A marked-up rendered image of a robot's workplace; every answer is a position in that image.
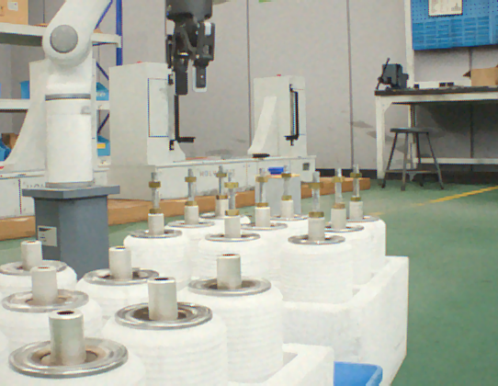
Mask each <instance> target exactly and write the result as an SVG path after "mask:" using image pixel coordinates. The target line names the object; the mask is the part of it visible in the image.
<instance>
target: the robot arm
mask: <svg viewBox="0 0 498 386"><path fill-rule="evenodd" d="M111 1H112V0H66V1H65V3H64V5H63V6H62V8H61V9H60V10H59V11H58V13H57V14H56V15H55V17H54V18H53V20H52V21H51V23H50V24H49V26H48V27H46V29H45V31H44V34H43V37H42V45H43V49H44V52H45V53H46V55H47V56H48V62H47V71H48V80H47V85H46V89H45V94H46V97H45V113H46V140H45V142H44V149H43V152H44V170H45V187H47V188H79V187H92V186H93V152H92V130H91V120H92V109H91V86H92V83H93V75H92V55H93V48H92V41H91V38H90V37H91V36H92V33H93V31H94V28H95V26H96V24H97V22H98V20H99V19H100V18H101V16H102V14H103V12H104V10H105V9H106V8H107V6H108V5H109V2H111ZM229 1H231V0H165V4H164V10H165V17H166V18H167V19H168V20H170V21H173V22H175V27H174V34H171V35H170V34H167V35H166V38H165V48H166V60H167V68H168V69H171V71H172V72H174V90H175V95H176V96H186V95H187V94H188V85H187V73H186V71H187V67H188V62H189V60H190V61H191V63H192V66H195V68H192V90H193V92H194V93H204V92H206V91H207V68H206V67H208V66H209V62H213V61H214V54H215V24H214V23H207V22H205V20H208V19H209V18H211V17H212V5H219V4H222V3H224V2H229ZM206 37H207V38H206ZM208 46H209V48H208ZM208 51H209V53H207V52H208ZM196 55H197V56H196ZM172 56H173V60H172ZM183 59H184V63H183Z"/></svg>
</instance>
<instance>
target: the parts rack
mask: <svg viewBox="0 0 498 386"><path fill-rule="evenodd" d="M113 1H114V0H112V1H111V2H109V5H108V7H107V9H106V10H105V12H104V13H103V15H102V17H101V18H100V19H99V20H98V22H97V24H96V26H95V28H97V27H98V26H99V25H100V23H101V21H102V20H103V18H104V16H105V15H106V13H107V11H108V9H109V8H110V6H111V5H112V3H113ZM115 11H116V35H110V34H104V33H92V36H91V37H90V38H91V41H92V43H93V42H96V41H100V42H101V43H96V44H92V47H95V46H99V45H104V44H110V43H113V44H116V58H117V60H116V66H122V65H123V57H122V41H123V33H122V14H123V9H122V0H116V10H115ZM45 29H46V28H42V27H36V26H25V25H19V24H8V23H3V22H0V43H2V44H8V45H22V46H29V47H34V46H36V47H43V45H42V37H43V34H44V31H45ZM96 67H98V69H99V70H100V71H101V72H102V74H103V75H104V76H105V77H106V78H107V79H108V81H109V76H108V75H107V74H106V73H105V72H104V70H103V68H102V67H101V66H99V64H98V62H97V61H96ZM29 107H30V99H25V100H15V99H0V113H11V112H17V113H28V109H29ZM96 109H110V108H109V101H96ZM109 117H110V111H109V113H108V115H107V117H106V118H105V119H104V120H103V122H102V123H101V125H100V126H99V128H98V131H97V133H99V132H100V131H101V129H102V128H103V126H104V125H105V123H106V122H107V120H108V118H109ZM97 159H98V160H97V163H98V164H108V163H111V157H110V156H101V157H97Z"/></svg>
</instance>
